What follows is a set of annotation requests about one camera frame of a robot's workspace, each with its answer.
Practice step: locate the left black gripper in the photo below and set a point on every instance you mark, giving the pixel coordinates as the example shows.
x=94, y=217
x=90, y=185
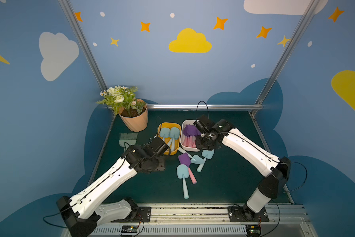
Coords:
x=161, y=143

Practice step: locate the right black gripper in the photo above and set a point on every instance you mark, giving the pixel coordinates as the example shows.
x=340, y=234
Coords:
x=205, y=142

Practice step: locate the purple square shovel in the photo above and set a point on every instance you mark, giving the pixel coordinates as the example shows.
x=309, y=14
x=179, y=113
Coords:
x=185, y=160
x=191, y=130
x=189, y=142

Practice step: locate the purple pointed shovel pink handle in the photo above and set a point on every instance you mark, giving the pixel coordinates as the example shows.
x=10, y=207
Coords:
x=185, y=142

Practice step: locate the white plastic storage box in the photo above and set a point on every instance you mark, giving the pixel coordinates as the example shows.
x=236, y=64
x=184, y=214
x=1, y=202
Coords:
x=193, y=148

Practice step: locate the yellow plastic storage box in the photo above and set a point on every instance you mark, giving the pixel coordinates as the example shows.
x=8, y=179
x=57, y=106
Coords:
x=169, y=125

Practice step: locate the blue round shovel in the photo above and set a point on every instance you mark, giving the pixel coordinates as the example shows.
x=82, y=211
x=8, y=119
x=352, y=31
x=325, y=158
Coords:
x=183, y=173

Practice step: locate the blue pointed shovel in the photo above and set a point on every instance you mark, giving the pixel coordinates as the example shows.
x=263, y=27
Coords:
x=168, y=142

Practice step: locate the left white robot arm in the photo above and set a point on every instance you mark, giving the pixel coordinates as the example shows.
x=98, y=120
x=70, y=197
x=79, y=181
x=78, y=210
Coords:
x=84, y=211

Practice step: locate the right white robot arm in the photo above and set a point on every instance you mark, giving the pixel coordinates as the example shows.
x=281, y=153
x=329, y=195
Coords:
x=276, y=171

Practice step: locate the blue shovel under purple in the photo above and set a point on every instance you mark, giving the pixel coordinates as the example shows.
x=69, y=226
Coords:
x=194, y=159

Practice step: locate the green toy rake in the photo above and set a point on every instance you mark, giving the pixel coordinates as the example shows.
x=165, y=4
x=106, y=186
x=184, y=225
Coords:
x=127, y=139

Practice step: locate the potted artificial flower plant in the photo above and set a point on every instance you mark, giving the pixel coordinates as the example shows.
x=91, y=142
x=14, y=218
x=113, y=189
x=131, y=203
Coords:
x=123, y=102

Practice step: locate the left circuit board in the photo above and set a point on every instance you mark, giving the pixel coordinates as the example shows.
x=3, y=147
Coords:
x=129, y=230

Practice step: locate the circuit board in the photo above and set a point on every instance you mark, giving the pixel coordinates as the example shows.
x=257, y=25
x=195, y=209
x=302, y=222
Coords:
x=253, y=231
x=129, y=230

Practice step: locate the right circuit board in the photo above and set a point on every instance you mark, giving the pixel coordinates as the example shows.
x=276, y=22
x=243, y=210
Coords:
x=253, y=231

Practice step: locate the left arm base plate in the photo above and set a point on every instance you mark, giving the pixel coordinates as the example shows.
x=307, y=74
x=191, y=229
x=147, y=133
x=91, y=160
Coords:
x=142, y=213

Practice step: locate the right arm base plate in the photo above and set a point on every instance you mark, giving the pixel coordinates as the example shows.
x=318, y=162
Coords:
x=237, y=214

